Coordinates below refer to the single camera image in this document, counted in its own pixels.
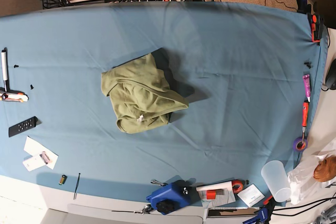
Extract brown bread roll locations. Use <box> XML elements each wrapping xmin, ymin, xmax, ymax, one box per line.
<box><xmin>313</xmin><ymin>156</ymin><xmax>335</xmax><ymax>182</ymax></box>

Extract white booklet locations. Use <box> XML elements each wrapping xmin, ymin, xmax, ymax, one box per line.
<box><xmin>237</xmin><ymin>184</ymin><xmax>265</xmax><ymax>207</ymax></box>

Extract blue clamp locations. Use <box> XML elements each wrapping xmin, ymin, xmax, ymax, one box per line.
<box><xmin>243</xmin><ymin>196</ymin><xmax>276</xmax><ymax>224</ymax></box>

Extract orange block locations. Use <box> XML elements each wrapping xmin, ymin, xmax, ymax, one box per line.
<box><xmin>206</xmin><ymin>190</ymin><xmax>216</xmax><ymax>200</ymax></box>

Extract printed paper sheet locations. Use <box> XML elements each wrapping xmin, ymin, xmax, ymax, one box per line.
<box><xmin>198</xmin><ymin>189</ymin><xmax>236</xmax><ymax>208</ymax></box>

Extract small black clip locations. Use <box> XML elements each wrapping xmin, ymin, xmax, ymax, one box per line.
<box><xmin>304</xmin><ymin>62</ymin><xmax>312</xmax><ymax>69</ymax></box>

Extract blue table cloth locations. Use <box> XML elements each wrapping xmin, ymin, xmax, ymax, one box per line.
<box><xmin>1</xmin><ymin>2</ymin><xmax>328</xmax><ymax>201</ymax></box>

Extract black computer mouse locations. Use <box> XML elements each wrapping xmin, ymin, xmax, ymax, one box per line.
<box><xmin>321</xmin><ymin>59</ymin><xmax>336</xmax><ymax>92</ymax></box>

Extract translucent plastic cup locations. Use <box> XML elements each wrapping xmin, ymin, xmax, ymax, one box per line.
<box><xmin>261</xmin><ymin>160</ymin><xmax>291</xmax><ymax>202</ymax></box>

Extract orange white utility knife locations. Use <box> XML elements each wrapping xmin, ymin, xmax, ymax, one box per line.
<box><xmin>1</xmin><ymin>80</ymin><xmax>29</xmax><ymax>102</ymax></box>

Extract white paper sheet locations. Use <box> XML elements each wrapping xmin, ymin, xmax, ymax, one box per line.
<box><xmin>24</xmin><ymin>136</ymin><xmax>58</xmax><ymax>169</ymax></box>

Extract purple tape roll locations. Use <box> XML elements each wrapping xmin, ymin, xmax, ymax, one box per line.
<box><xmin>292</xmin><ymin>136</ymin><xmax>308</xmax><ymax>153</ymax></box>

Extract orange handled screwdriver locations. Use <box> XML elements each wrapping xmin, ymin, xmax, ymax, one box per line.
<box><xmin>302</xmin><ymin>100</ymin><xmax>309</xmax><ymax>139</ymax></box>

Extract white card with clip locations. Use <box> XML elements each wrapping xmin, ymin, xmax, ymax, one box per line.
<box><xmin>23</xmin><ymin>152</ymin><xmax>52</xmax><ymax>172</ymax></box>

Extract black tweezers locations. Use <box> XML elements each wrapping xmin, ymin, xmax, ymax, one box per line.
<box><xmin>73</xmin><ymin>173</ymin><xmax>81</xmax><ymax>200</ymax></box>

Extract white plastic bag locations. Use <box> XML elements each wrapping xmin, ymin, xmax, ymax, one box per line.
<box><xmin>288</xmin><ymin>140</ymin><xmax>335</xmax><ymax>205</ymax></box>

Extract purple tube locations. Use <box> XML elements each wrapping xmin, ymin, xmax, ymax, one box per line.
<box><xmin>302</xmin><ymin>74</ymin><xmax>311</xmax><ymax>102</ymax></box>

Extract olive green t-shirt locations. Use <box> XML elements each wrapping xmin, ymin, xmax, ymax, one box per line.
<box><xmin>101</xmin><ymin>53</ymin><xmax>189</xmax><ymax>134</ymax></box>

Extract orange tape roll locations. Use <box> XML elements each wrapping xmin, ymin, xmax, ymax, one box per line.
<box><xmin>232</xmin><ymin>179</ymin><xmax>245</xmax><ymax>194</ymax></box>

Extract black orange clamp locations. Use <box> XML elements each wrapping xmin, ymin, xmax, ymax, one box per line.
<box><xmin>296</xmin><ymin>0</ymin><xmax>323</xmax><ymax>46</ymax></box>

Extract white marker pen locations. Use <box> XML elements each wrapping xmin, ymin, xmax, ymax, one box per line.
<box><xmin>1</xmin><ymin>49</ymin><xmax>8</xmax><ymax>81</ymax></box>

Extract black remote control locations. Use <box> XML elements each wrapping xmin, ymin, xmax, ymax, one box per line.
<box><xmin>8</xmin><ymin>116</ymin><xmax>42</xmax><ymax>137</ymax></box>

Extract blue plastic device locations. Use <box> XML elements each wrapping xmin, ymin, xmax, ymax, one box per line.
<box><xmin>145</xmin><ymin>179</ymin><xmax>191</xmax><ymax>215</ymax></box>

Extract white paper roll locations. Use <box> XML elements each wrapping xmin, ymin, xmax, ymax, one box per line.
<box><xmin>196</xmin><ymin>181</ymin><xmax>233</xmax><ymax>191</ymax></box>

